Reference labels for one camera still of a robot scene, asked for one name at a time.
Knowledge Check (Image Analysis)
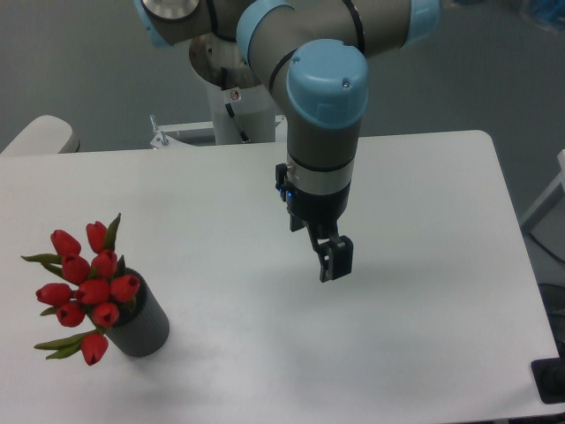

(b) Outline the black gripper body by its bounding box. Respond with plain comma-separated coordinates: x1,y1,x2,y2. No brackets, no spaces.
275,163,351,255

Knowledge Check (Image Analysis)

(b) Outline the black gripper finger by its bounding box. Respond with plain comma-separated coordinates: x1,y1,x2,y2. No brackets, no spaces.
316,239,334,283
328,236,354,280

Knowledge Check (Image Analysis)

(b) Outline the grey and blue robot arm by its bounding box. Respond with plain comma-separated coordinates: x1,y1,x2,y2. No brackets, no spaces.
136,1,441,282

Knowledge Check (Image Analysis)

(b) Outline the dark grey ribbed vase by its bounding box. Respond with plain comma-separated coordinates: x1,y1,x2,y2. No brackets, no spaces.
106,268,170,358

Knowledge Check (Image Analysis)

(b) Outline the red tulip bouquet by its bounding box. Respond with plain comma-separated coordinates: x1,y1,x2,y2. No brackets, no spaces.
21,216,141,366

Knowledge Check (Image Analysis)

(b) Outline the black device at table edge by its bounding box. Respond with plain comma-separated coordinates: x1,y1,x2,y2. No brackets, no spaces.
531,358,564,405

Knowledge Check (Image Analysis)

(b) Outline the white chair backrest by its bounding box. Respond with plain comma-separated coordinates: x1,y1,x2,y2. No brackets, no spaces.
1,115,80,157

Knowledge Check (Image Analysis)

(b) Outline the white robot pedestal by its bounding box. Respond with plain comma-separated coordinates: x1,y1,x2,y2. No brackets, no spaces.
148,37,290,150

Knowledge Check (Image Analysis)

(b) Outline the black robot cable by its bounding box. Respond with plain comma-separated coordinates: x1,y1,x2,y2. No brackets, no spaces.
220,68,252,145

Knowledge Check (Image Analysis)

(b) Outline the white furniture frame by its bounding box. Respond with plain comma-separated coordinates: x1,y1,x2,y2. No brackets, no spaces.
519,150,564,236

